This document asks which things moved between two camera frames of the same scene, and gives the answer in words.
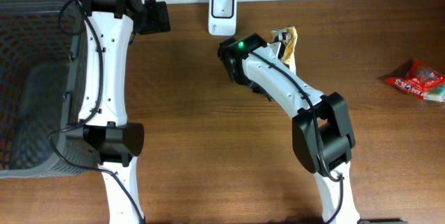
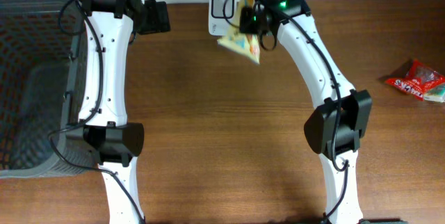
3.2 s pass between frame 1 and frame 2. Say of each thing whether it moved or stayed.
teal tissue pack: stayed
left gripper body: stayed
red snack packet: stayed
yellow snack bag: moved
